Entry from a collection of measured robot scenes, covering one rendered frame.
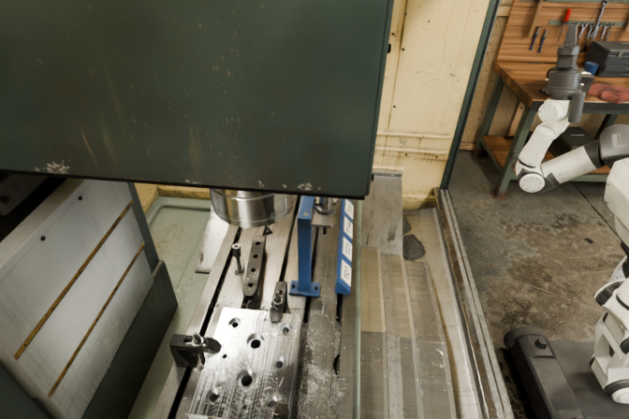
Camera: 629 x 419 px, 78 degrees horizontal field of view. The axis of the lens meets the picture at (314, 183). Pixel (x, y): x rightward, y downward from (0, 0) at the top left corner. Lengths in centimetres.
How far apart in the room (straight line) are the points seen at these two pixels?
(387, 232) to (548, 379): 100
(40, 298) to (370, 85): 78
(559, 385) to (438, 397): 96
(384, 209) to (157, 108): 142
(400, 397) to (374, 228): 74
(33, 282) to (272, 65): 68
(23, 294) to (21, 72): 47
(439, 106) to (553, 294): 156
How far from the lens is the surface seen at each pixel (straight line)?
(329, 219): 110
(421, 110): 177
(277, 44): 47
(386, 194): 188
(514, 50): 360
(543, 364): 229
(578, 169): 160
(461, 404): 149
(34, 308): 98
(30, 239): 93
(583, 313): 288
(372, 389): 134
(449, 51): 169
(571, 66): 146
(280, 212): 70
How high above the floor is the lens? 196
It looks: 37 degrees down
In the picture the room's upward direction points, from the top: 1 degrees clockwise
